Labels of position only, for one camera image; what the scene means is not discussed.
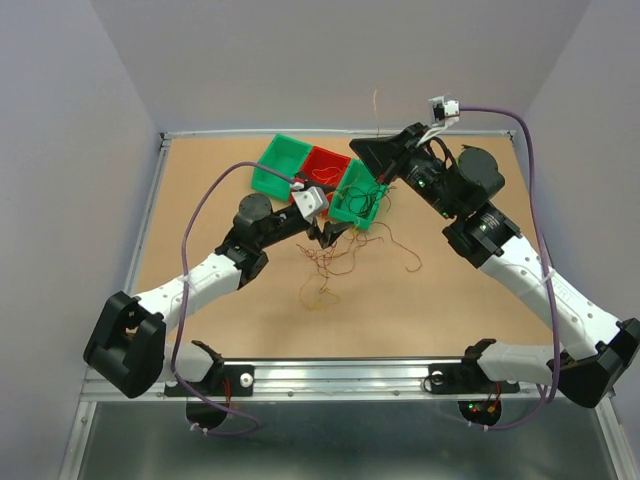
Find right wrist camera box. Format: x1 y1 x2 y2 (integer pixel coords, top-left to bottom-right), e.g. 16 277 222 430
418 95 460 145

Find aluminium front rail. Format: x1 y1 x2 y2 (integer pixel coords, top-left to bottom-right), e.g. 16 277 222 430
224 357 538 403

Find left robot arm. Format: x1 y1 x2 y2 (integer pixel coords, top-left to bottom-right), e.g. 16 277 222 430
83 187 351 398

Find red yellow cable pile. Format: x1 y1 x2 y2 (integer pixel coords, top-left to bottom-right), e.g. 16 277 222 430
295 222 422 311

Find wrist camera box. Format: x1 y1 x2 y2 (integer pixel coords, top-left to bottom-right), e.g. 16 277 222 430
291 186 329 223
418 95 460 145

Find purple camera cable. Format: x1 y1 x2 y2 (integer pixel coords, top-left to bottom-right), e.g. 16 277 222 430
169 162 306 437
464 103 564 434

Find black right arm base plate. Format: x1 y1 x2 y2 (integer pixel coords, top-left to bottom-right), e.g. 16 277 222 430
422 362 520 395

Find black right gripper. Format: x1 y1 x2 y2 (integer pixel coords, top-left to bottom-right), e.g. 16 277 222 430
348 122 462 220

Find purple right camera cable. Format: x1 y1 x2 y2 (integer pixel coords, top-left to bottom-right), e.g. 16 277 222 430
464 103 564 434

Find green far bin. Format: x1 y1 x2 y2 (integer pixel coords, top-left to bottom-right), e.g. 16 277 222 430
251 134 312 202

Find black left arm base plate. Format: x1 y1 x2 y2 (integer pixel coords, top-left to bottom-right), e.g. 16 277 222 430
163 363 255 398

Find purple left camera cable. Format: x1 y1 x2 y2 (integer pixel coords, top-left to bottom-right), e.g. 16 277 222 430
169 162 306 437

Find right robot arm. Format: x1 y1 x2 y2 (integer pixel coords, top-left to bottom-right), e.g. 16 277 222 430
350 123 639 408

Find red middle bin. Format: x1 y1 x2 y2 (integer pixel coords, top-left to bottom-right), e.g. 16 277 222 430
294 146 351 203

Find dark brown cable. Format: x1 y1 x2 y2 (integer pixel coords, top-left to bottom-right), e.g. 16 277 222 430
334 174 396 221

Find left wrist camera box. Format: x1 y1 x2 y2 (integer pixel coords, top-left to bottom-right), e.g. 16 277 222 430
291 186 329 223

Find green bin near cables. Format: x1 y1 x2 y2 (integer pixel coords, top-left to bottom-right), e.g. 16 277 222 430
328 159 389 231

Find yellow cables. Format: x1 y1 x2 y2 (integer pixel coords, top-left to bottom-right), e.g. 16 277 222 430
310 164 346 185

